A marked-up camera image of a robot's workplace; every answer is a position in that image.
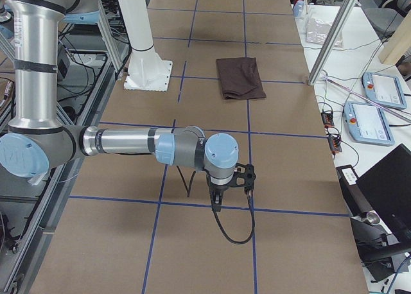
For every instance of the far blue teach pendant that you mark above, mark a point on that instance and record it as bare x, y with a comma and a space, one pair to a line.
384, 89

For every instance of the near blue teach pendant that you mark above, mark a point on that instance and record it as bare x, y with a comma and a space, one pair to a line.
367, 124

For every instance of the black box white label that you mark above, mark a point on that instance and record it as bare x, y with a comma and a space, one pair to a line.
356, 202

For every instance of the aluminium frame post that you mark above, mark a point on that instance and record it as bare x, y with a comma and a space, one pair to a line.
325, 51

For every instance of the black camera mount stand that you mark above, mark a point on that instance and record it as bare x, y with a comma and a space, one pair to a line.
381, 253

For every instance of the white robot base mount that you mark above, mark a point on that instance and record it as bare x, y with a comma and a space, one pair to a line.
147, 71

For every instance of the orange connector board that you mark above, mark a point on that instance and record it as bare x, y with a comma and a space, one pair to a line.
332, 133

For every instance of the blue teach pendant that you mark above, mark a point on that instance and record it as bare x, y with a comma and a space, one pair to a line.
384, 89
367, 124

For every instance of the grey office chair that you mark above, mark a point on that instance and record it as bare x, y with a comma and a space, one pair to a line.
386, 18

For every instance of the clear plastic bag sheet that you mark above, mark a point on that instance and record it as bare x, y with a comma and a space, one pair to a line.
316, 31

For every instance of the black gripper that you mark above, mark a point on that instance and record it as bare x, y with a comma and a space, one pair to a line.
217, 190

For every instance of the dark brown t-shirt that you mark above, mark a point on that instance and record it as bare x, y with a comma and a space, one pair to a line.
239, 78

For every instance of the black laptop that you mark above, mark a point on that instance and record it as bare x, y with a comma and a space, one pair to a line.
386, 186

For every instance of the wooden plank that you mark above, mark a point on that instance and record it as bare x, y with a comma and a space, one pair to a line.
398, 44

